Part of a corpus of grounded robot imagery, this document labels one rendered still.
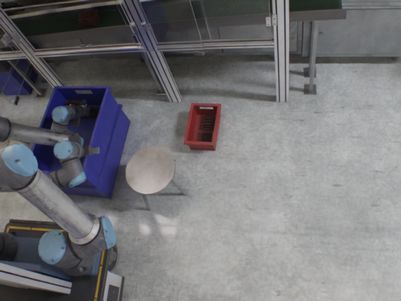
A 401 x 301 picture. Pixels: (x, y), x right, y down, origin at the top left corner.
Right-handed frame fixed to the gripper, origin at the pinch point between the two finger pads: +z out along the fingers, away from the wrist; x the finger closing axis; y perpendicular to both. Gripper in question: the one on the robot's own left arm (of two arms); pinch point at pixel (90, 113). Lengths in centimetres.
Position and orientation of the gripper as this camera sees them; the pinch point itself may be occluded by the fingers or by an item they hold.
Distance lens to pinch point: 260.7
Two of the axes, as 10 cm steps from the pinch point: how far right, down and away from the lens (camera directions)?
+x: -9.7, -0.5, 2.4
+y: 0.1, -9.9, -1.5
